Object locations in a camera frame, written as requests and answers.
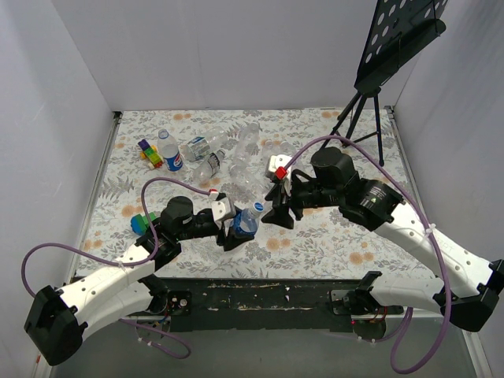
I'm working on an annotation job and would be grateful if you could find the Pocari Sweat plastic bottle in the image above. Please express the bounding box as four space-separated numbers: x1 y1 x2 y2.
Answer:
232 208 261 233

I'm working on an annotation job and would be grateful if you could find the Pocari Sweat cap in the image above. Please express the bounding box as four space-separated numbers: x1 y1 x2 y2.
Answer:
253 202 265 213

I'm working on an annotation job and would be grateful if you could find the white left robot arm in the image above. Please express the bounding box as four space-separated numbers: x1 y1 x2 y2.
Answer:
24 193 258 366

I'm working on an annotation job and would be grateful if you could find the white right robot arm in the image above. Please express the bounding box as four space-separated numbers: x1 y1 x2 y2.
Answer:
262 147 503 332

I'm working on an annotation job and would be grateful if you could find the clear bottle black label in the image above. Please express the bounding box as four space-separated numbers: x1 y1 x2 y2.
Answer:
193 149 225 183

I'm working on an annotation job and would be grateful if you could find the tall clear plastic bottle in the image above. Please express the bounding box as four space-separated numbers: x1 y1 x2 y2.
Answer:
228 122 260 180

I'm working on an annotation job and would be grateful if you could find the small labelled clear bottle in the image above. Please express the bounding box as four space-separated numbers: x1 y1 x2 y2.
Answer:
180 127 228 162

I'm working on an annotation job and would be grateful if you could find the Pepsi plastic bottle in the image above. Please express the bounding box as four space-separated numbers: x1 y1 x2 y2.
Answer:
157 129 183 172

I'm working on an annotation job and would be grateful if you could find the blue green toy block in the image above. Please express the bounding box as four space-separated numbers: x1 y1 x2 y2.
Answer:
131 212 159 236

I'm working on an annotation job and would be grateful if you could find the colourful toy block car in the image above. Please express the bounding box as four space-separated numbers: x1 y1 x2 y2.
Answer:
138 139 163 169

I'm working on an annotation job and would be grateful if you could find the black music stand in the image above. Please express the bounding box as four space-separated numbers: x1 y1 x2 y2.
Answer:
331 0 448 166

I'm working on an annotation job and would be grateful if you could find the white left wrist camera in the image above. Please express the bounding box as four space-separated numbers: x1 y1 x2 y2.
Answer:
211 197 237 228

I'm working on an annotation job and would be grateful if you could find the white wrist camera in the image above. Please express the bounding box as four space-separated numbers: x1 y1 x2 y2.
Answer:
265 154 291 183
211 197 237 228

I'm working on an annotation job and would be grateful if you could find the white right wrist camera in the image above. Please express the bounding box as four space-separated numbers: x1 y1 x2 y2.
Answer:
265 154 291 183

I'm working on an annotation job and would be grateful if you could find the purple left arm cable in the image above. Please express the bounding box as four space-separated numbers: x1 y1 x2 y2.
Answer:
20 176 220 359

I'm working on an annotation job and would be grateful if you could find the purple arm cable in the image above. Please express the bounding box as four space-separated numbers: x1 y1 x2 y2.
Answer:
285 135 454 374
20 176 220 359

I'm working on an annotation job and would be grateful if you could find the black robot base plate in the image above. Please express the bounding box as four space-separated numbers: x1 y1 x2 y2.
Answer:
133 271 410 335

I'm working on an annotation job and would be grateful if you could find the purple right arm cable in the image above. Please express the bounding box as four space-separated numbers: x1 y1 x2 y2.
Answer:
285 135 454 374

